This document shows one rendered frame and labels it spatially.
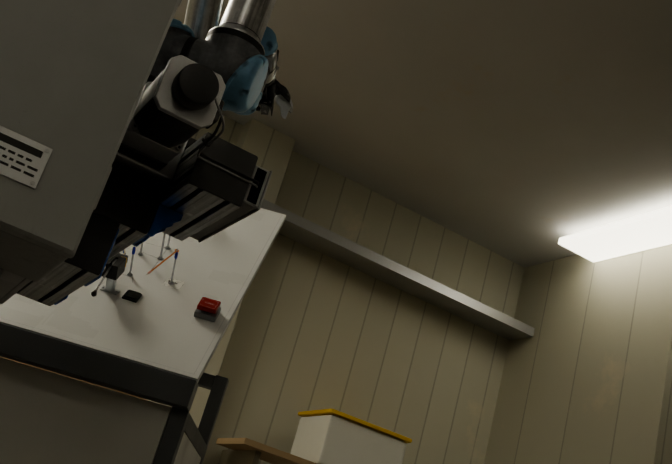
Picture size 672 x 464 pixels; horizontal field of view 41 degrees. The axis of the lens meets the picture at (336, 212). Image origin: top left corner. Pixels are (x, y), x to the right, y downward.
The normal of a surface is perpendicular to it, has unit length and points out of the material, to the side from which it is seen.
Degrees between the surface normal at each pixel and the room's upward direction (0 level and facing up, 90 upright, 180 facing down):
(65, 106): 90
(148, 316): 45
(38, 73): 90
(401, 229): 90
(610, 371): 90
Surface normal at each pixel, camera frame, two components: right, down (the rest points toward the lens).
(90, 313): 0.23, -0.89
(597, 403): -0.84, -0.41
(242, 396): 0.48, -0.22
